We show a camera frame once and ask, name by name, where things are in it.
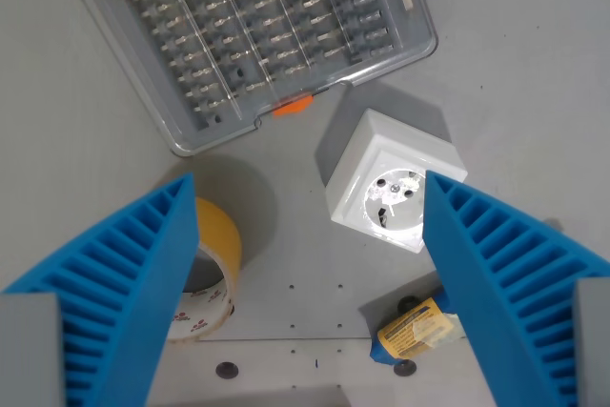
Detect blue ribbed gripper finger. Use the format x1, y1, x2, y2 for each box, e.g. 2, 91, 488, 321
1, 172, 199, 407
422, 170, 610, 407

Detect yellow adhesive tape roll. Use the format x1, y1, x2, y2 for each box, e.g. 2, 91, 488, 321
166, 196, 243, 342

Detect yellow labelled battery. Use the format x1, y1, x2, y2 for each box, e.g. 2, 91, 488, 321
376, 296, 457, 359

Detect clear screwdriver bit set case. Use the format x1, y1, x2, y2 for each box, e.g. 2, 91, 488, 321
63, 0, 438, 157

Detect white wall socket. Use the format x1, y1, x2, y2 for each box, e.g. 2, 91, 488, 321
325, 108, 469, 254

